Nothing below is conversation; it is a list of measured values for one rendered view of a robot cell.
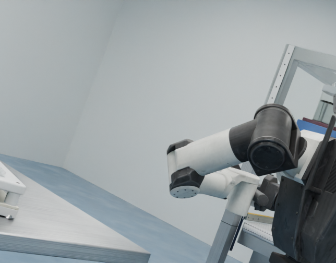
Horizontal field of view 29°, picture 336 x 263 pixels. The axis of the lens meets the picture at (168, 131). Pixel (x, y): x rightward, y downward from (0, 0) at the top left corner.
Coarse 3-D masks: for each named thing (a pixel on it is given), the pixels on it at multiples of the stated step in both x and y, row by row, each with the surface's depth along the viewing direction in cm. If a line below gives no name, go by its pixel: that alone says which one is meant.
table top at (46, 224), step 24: (48, 192) 177; (0, 216) 132; (24, 216) 140; (48, 216) 148; (72, 216) 157; (0, 240) 121; (24, 240) 124; (48, 240) 128; (72, 240) 134; (96, 240) 142; (120, 240) 151
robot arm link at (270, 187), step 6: (270, 174) 212; (264, 180) 211; (270, 180) 210; (276, 180) 212; (264, 186) 210; (270, 186) 209; (276, 186) 208; (264, 192) 210; (270, 192) 209; (276, 192) 207; (270, 198) 208; (276, 198) 207; (270, 204) 208; (264, 210) 213; (270, 210) 208
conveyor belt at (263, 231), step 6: (246, 222) 297; (252, 222) 300; (246, 228) 295; (252, 228) 294; (258, 228) 293; (264, 228) 295; (270, 228) 304; (252, 234) 294; (258, 234) 291; (264, 234) 290; (270, 234) 288; (264, 240) 290; (270, 240) 287
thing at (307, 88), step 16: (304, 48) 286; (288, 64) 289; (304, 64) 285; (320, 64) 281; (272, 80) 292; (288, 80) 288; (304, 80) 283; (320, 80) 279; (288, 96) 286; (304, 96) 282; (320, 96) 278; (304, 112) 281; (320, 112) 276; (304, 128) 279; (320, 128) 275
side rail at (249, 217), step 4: (248, 216) 297; (252, 216) 300; (256, 216) 303; (260, 216) 306; (248, 220) 298; (252, 220) 301; (256, 220) 304; (260, 220) 308; (264, 220) 310; (268, 220) 314; (272, 220) 317
